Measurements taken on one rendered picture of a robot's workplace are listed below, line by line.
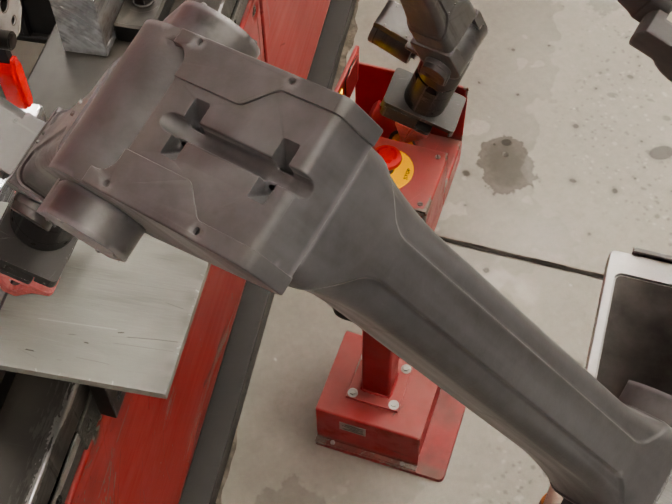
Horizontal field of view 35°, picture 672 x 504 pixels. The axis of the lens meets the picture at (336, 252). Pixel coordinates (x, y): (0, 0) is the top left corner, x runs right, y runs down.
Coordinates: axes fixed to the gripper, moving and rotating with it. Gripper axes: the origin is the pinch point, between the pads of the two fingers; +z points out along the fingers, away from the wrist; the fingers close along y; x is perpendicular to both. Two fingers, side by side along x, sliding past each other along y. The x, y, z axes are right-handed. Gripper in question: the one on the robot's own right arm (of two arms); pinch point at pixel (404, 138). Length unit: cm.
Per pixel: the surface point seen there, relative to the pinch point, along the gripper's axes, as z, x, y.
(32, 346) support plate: -21, 58, 26
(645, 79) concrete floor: 63, -97, -53
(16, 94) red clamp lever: -28, 37, 39
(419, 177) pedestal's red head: -6.2, 9.9, -3.2
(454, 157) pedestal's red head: 0.6, -1.0, -7.6
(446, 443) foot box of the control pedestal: 65, 9, -33
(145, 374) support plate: -25, 57, 16
